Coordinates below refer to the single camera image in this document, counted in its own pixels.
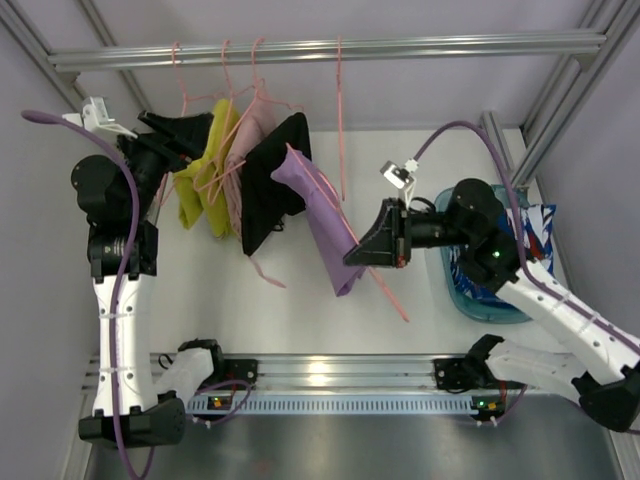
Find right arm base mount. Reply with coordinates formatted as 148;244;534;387
433;357;522;393

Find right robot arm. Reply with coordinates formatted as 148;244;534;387
343;178;639;432

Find grey slotted cable duct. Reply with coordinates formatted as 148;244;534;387
186;394;504;416

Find pink hanger of blue trousers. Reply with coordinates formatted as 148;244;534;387
336;36;347;202

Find pink hanger of yellow trousers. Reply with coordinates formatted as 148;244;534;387
158;41;225;206

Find aluminium hanging rail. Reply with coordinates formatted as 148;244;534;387
48;29;606;73

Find pink hanger of black trousers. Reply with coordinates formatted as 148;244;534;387
205;37;304;206

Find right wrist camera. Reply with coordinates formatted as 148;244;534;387
380;158;419;206

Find aluminium front rail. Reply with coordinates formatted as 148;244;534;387
82;351;624;399

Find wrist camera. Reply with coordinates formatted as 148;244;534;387
380;158;419;206
62;96;138;142

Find pink hanger of purple trousers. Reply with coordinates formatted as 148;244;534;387
285;142;411;323

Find blue patterned trousers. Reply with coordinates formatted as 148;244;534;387
447;204;556;308

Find pink trousers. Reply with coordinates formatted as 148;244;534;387
223;114;277;240

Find purple trousers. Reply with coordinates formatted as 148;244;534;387
270;144;369;298

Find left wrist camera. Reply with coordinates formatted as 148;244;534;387
62;96;138;142

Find teal plastic bin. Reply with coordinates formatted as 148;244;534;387
434;184;530;325

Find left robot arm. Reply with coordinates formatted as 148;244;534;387
71;112;224;448

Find black trousers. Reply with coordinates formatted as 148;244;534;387
240;112;311;256

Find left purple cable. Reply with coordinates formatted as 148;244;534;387
20;109;254;480

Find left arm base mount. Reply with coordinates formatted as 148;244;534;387
158;355;259;396

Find yellow trousers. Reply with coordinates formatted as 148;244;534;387
173;99;240;238

